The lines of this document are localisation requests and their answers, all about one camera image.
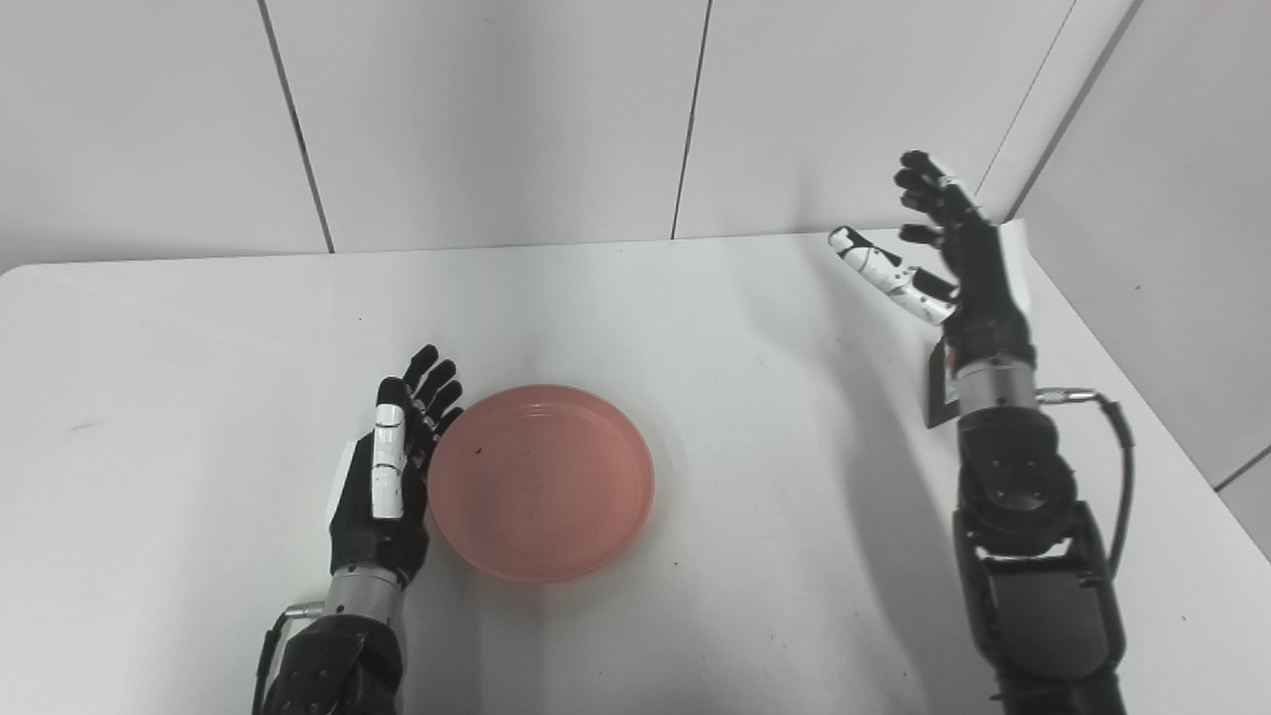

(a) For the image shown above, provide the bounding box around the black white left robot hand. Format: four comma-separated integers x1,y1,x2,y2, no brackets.
328,345,466,587

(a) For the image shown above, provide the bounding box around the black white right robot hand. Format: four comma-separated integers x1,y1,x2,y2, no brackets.
828,150,1037,370

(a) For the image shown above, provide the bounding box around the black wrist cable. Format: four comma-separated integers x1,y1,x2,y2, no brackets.
1036,387,1136,577
251,601,326,715

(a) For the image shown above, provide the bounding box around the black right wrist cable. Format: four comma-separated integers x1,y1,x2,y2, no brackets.
1036,387,1136,577

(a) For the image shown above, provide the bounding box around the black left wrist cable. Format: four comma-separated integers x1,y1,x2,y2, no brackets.
251,601,326,715

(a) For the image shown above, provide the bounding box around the pink round plate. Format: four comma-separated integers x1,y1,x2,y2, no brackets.
427,384,655,584

